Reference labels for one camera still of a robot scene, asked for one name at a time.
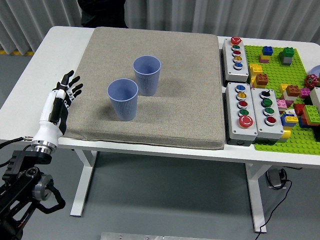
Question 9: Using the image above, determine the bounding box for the blue and yellow toy block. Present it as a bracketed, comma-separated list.
[280, 113, 300, 129]

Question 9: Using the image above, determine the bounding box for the grey four-button control box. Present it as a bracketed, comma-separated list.
[250, 87, 285, 145]

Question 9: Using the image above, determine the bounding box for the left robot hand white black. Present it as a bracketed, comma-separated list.
[31, 70, 84, 146]

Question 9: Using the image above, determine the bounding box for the large green toy block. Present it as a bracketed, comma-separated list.
[302, 104, 320, 126]

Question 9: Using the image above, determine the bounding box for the red valve wheel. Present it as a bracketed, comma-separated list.
[304, 74, 319, 89]

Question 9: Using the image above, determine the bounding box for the blue ribbed cup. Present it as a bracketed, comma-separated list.
[132, 55, 162, 97]
[107, 78, 139, 122]

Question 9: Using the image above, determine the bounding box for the black power cable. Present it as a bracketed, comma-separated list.
[256, 171, 293, 235]

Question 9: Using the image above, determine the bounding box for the white box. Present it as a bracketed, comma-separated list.
[309, 86, 320, 113]

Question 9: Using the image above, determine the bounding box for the white table leg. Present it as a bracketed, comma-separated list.
[244, 162, 268, 234]
[69, 149, 98, 217]

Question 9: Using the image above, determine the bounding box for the grey-brown fabric mat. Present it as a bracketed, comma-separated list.
[59, 26, 226, 151]

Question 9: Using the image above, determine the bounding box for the grey five-button control box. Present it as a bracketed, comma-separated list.
[224, 81, 259, 147]
[221, 36, 250, 83]

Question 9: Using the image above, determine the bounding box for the grey toy block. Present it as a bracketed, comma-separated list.
[279, 52, 293, 66]

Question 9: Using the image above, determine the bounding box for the pink and yellow toy block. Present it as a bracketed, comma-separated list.
[258, 52, 271, 64]

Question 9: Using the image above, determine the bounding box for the orange-brown toy block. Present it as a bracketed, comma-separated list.
[255, 73, 270, 88]
[285, 84, 301, 98]

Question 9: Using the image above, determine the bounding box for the purple bowl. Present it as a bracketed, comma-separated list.
[309, 64, 320, 81]

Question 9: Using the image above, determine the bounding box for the grey power adapter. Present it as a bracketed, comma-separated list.
[265, 167, 288, 190]

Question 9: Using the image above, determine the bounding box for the green studded baseplate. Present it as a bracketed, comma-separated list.
[243, 44, 320, 154]

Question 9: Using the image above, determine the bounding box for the red toy block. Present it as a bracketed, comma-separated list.
[293, 103, 306, 117]

